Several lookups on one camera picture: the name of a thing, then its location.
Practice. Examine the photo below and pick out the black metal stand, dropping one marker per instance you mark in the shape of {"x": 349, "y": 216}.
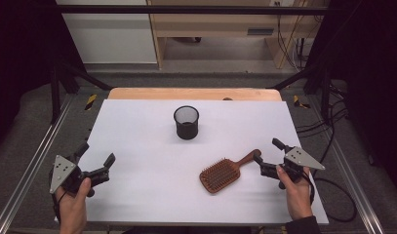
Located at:
{"x": 55, "y": 94}
{"x": 324, "y": 87}

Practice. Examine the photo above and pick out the light wooden table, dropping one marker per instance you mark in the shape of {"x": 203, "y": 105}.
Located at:
{"x": 186, "y": 94}

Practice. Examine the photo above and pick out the person's right hand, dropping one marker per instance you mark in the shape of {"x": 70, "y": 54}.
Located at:
{"x": 297, "y": 198}

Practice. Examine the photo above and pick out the white table sheet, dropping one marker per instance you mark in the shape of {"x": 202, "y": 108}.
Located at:
{"x": 137, "y": 182}

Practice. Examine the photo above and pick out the black curtain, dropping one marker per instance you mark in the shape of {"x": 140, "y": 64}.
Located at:
{"x": 375, "y": 81}
{"x": 20, "y": 65}

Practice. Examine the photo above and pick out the white cabinet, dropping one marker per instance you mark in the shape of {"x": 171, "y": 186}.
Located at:
{"x": 111, "y": 39}

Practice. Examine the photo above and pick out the light wooden desk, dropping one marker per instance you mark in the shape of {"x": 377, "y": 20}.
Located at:
{"x": 218, "y": 22}

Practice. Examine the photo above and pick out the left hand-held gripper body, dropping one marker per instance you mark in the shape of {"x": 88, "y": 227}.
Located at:
{"x": 72, "y": 177}

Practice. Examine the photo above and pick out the black mesh cup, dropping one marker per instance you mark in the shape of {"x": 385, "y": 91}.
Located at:
{"x": 186, "y": 131}

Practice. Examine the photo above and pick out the brown wooden paddle hairbrush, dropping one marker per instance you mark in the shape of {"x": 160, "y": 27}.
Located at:
{"x": 220, "y": 175}

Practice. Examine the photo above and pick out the person's left hand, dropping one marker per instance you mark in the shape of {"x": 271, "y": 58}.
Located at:
{"x": 72, "y": 211}

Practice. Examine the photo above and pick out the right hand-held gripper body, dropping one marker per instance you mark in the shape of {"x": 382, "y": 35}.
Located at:
{"x": 298, "y": 162}

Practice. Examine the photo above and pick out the black horizontal frame bar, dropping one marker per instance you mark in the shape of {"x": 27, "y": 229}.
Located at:
{"x": 186, "y": 9}

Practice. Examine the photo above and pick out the aluminium rail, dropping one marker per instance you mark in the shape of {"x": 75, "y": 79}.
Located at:
{"x": 352, "y": 175}
{"x": 33, "y": 165}

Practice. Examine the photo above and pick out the yellow black striped tape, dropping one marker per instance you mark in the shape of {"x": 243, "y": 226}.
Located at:
{"x": 90, "y": 101}
{"x": 298, "y": 101}

